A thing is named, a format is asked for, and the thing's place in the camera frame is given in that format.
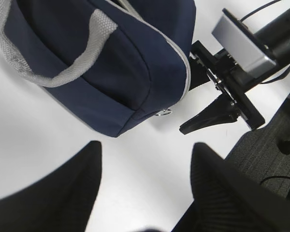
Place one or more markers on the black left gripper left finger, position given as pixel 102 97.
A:
pixel 60 202

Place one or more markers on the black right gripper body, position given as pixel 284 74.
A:
pixel 221 70

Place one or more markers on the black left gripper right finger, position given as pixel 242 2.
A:
pixel 225 200

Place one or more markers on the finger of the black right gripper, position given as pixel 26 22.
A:
pixel 198 73
pixel 221 111

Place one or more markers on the navy blue lunch bag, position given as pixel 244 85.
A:
pixel 112 63

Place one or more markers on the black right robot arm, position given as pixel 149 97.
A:
pixel 276 38

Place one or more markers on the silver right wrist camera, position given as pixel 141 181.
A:
pixel 249 53

